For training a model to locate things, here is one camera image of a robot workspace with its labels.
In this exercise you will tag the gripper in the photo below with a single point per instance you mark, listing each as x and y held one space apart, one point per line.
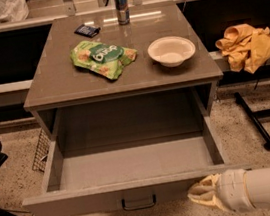
231 189

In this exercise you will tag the grey top drawer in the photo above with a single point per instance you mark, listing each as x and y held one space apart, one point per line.
100 153

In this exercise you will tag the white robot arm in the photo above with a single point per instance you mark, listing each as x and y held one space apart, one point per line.
258 187

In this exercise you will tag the grey cabinet with glossy top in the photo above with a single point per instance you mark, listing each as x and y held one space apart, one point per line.
57 83

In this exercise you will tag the black metal stand leg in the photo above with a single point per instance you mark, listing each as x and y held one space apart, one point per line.
255 119

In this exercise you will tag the white paper bowl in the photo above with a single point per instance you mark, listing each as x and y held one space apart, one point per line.
171 51

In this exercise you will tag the crumpled yellow cloth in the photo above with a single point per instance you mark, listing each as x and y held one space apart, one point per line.
246 47

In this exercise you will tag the green snack bag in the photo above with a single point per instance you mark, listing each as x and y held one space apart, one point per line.
103 59

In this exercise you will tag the blue silver drink can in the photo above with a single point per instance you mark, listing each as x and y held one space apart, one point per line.
122 11

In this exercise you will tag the black drawer handle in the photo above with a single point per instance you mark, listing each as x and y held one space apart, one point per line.
147 202

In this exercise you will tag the wire mesh basket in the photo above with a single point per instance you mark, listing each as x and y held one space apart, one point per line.
41 153

